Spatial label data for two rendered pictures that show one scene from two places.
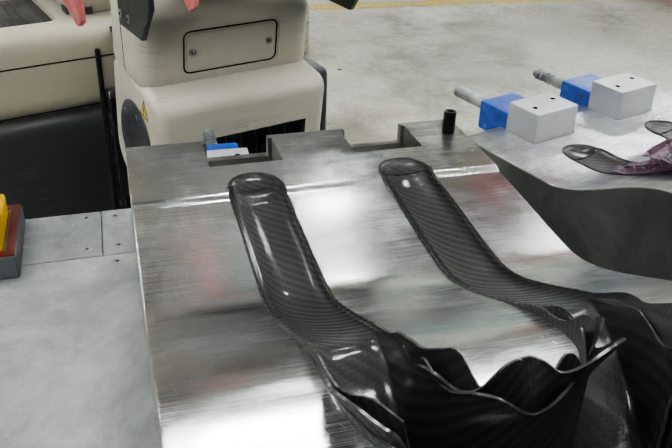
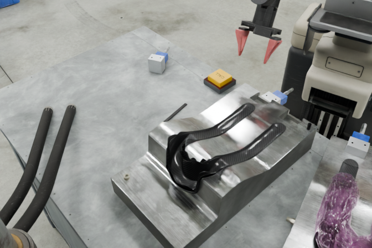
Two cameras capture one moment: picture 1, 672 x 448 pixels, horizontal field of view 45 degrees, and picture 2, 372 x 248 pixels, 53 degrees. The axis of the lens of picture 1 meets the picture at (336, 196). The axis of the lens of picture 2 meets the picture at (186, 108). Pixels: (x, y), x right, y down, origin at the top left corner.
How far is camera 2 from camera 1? 0.74 m
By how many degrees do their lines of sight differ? 54
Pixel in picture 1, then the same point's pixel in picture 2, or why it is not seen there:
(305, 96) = (358, 95)
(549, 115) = (352, 147)
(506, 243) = (264, 154)
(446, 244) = (257, 145)
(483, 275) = (250, 155)
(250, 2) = (356, 57)
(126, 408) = not seen: hidden behind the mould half
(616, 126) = not seen: outside the picture
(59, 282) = not seen: hidden behind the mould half
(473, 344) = (199, 150)
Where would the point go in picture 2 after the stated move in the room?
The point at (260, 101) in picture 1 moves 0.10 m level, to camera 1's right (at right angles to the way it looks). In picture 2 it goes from (341, 88) to (362, 106)
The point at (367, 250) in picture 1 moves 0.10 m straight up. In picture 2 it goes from (241, 134) to (244, 106)
